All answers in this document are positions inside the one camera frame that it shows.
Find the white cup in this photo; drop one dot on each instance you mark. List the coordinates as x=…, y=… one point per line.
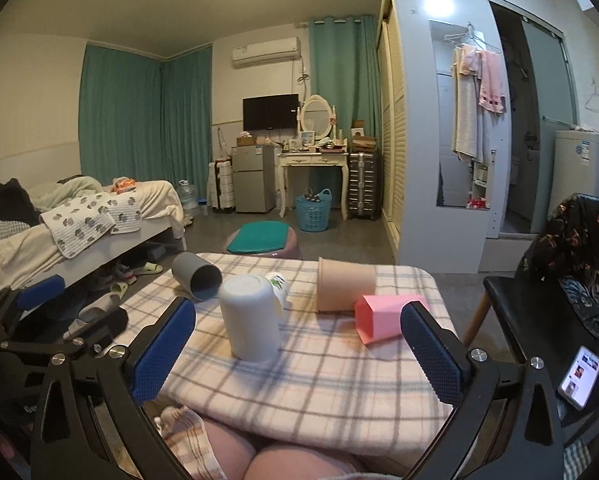
x=249, y=320

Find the orange white cloth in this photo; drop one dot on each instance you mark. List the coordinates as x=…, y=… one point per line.
x=123, y=185

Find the silver small fridge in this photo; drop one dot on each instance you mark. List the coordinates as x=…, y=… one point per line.
x=253, y=180

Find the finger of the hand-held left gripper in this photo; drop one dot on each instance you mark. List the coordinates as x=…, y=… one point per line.
x=102, y=322
x=39, y=291

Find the cardboard box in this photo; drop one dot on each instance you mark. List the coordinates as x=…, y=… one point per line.
x=363, y=140

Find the dark suitcase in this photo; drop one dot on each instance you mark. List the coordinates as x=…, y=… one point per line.
x=363, y=185

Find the leaf-patterned white blanket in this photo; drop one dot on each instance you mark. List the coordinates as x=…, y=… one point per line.
x=87, y=220

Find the white dressing table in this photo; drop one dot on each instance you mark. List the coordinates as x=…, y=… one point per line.
x=312, y=161

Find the white slipper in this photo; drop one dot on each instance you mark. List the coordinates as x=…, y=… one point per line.
x=97, y=305

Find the dark floral cloth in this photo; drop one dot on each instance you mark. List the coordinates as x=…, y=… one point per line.
x=579, y=240

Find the white wardrobe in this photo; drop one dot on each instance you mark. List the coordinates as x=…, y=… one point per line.
x=414, y=135

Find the person's right leg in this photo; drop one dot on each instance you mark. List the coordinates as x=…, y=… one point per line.
x=299, y=462

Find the round stool green cushion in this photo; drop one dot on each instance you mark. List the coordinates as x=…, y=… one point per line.
x=294, y=246

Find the person's left leg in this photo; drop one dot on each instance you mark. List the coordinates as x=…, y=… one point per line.
x=227, y=450

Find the black clothing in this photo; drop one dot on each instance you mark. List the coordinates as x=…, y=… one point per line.
x=7, y=202

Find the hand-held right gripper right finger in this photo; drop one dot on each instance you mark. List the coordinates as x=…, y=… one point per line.
x=437, y=355

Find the pink towel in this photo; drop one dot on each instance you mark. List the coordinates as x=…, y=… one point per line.
x=493, y=85

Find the smartphone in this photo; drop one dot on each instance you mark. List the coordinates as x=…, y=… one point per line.
x=579, y=377

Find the oval white mirror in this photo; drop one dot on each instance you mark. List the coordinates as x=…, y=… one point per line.
x=315, y=116

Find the person's leg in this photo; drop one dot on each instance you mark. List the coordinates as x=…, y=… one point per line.
x=227, y=450
x=299, y=462

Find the bed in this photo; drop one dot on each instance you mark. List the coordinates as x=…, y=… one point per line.
x=154, y=205

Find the grey cup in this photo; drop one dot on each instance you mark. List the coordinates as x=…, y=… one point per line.
x=189, y=270

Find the white suitcase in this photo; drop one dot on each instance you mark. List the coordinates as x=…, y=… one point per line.
x=220, y=185

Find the black television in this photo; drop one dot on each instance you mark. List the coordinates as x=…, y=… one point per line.
x=270, y=111

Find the pale green quilt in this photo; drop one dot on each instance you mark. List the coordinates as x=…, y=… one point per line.
x=64, y=190

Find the black chair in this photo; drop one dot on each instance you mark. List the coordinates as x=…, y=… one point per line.
x=519, y=310

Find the green slipper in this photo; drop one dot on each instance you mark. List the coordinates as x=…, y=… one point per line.
x=152, y=268
x=118, y=290

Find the blue laundry basket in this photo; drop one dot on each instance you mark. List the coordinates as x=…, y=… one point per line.
x=313, y=214

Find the checked cloth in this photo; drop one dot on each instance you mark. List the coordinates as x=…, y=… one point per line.
x=184, y=440

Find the white washing machine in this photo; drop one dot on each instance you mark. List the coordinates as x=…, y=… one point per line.
x=574, y=170

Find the beige cup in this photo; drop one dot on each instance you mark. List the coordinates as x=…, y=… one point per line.
x=344, y=285

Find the white towel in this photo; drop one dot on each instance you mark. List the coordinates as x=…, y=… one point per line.
x=467, y=110

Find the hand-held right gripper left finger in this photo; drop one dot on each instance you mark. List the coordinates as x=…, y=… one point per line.
x=162, y=350

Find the clear water jug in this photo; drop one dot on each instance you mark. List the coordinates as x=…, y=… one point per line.
x=187, y=197

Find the white air conditioner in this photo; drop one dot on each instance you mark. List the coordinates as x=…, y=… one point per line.
x=265, y=52

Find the glass bathroom door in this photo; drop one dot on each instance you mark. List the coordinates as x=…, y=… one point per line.
x=549, y=125

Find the wide green curtain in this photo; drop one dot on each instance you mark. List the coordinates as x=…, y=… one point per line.
x=129, y=115

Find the pink square cup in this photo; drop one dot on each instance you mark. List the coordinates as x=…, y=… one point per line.
x=379, y=316

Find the narrow green curtain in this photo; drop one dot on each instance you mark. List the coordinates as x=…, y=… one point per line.
x=344, y=75

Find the plaid blanket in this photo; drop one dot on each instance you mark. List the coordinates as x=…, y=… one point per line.
x=304, y=390

